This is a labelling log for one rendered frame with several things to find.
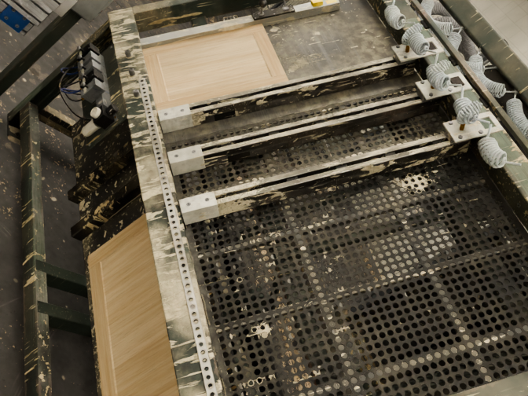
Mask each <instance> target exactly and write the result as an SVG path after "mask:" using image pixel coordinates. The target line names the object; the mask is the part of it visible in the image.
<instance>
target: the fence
mask: <svg viewBox="0 0 528 396"><path fill-rule="evenodd" d="M336 1H337V2H333V3H329V4H327V3H326V0H323V5H319V6H315V7H313V6H312V5H311V2H309V3H305V4H302V5H294V6H293V7H294V9H295V12H293V13H287V14H283V15H280V16H272V17H269V18H265V19H261V20H254V19H253V17H252V15H250V16H243V17H239V18H235V19H232V20H224V21H221V22H217V23H213V24H206V25H202V26H199V27H191V28H188V29H184V30H180V31H173V32H169V33H166V34H161V35H155V36H151V37H147V38H140V43H141V48H142V49H146V48H150V47H154V46H161V45H165V44H168V43H172V42H179V41H183V40H186V39H194V38H197V37H201V36H205V35H212V34H215V33H219V32H224V31H230V30H233V29H237V28H244V27H248V26H252V25H256V24H262V25H263V26H266V25H271V24H277V23H281V22H285V21H289V20H295V19H299V18H303V17H310V16H313V15H317V14H321V13H328V12H331V11H336V10H339V4H340V2H339V0H336Z"/></svg>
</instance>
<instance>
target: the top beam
mask: <svg viewBox="0 0 528 396"><path fill-rule="evenodd" d="M393 1H394V0H368V2H369V3H370V5H371V6H372V8H373V9H374V10H375V11H376V13H377V15H378V16H379V18H380V19H381V20H382V21H383V23H384V25H385V26H386V27H387V29H388V31H389V32H390V33H391V35H392V36H393V37H394V39H395V41H396V42H397V44H398V45H401V44H402V36H403V35H404V34H405V32H406V30H408V29H409V28H410V29H411V27H412V28H413V25H414V24H405V25H404V27H402V28H401V29H398V30H397V29H394V28H392V27H391V26H390V25H389V24H388V23H387V21H386V18H385V16H384V10H385V9H386V8H387V7H388V6H392V4H393ZM394 6H397V7H398V8H399V10H400V13H401V14H403V15H404V16H405V22H415V24H418V23H419V24H420V25H421V23H420V18H419V17H418V16H417V15H416V14H415V12H414V11H413V9H412V8H411V7H410V5H409V4H408V3H407V1H406V0H395V3H394ZM413 29H414V28H413ZM411 30H412V29H411ZM420 30H421V29H420ZM420 33H421V34H422V35H423V36H424V38H425V39H428V38H432V37H433V35H432V34H431V33H430V32H429V31H428V29H425V28H424V27H422V30H421V32H420ZM436 55H437V54H435V55H431V56H428V57H421V58H418V59H416V63H415V67H414V68H415V69H416V71H417V72H418V74H419V75H420V77H421V78H422V80H427V75H426V68H427V67H428V66H429V65H431V64H434V63H435V58H436ZM444 60H447V61H449V59H448V55H447V54H446V52H445V51H444V53H439V54H438V60H437V63H436V64H438V63H439V62H440V61H444ZM439 64H440V63H439ZM449 65H450V66H448V68H449V69H447V70H445V71H444V73H445V74H446V75H448V74H453V73H456V72H460V71H459V69H458V68H457V66H453V65H452V64H451V63H450V64H449ZM460 73H461V72H460ZM460 96H461V92H459V93H452V94H449V95H445V96H442V97H441V101H440V105H441V106H442V108H443V110H444V111H445V113H446V115H447V116H448V117H449V118H450V120H451V121H453V120H456V119H457V114H456V113H455V110H454V107H453V103H454V102H455V101H456V100H457V99H459V98H460ZM463 97H466V98H468V99H469V100H470V101H471V103H472V104H473V101H474V102H476V101H478V102H479V103H482V102H481V101H480V100H479V95H478V94H477V93H476V92H475V90H474V89H473V88H472V89H471V90H465V91H464V95H463ZM481 106H482V108H480V107H479V105H478V107H479V109H480V112H479V114H480V113H483V112H490V110H489V109H488V108H485V107H484V105H481ZM491 113H492V112H491ZM492 114H493V113H492ZM482 120H485V121H489V122H490V123H484V122H480V121H479V122H480V123H481V124H482V125H483V127H484V128H485V129H488V128H489V126H490V124H492V127H495V126H494V124H493V123H492V122H491V120H490V119H489V118H485V119H482ZM486 136H487V135H485V136H481V137H476V138H472V139H471V141H470V144H469V147H470V149H471V150H472V152H473V153H474V154H475V156H476V157H477V159H478V161H479V162H480V163H481V164H482V166H483V167H484V169H485V170H486V172H487V174H488V175H489V176H490V177H491V179H492V180H493V182H494V184H495V185H496V186H497V188H498V189H499V190H500V192H501V193H502V195H503V196H504V198H505V199H506V200H507V202H508V203H509V205H510V206H511V208H512V210H513V211H514V212H515V213H516V215H517V216H518V218H519V220H520V221H521V223H522V224H523V225H524V226H525V228H526V230H527V231H528V159H527V158H526V157H525V156H524V155H523V153H522V152H521V150H520V149H519V148H518V146H517V145H516V144H515V142H514V141H513V140H512V139H511V137H510V136H509V135H508V133H507V132H506V131H505V129H504V130H503V131H500V132H497V133H494V134H490V135H489V137H490V138H495V140H496V141H497V144H498V146H499V148H500V149H501V150H503V151H504V152H506V153H507V161H508V162H513V163H521V164H522V165H521V166H519V165H513V164H508V163H506V164H505V165H504V166H503V167H502V168H493V167H491V166H490V165H489V164H488V163H486V162H485V160H484V159H483V158H482V157H481V156H480V152H479V149H478V142H479V140H481V139H483V138H486Z"/></svg>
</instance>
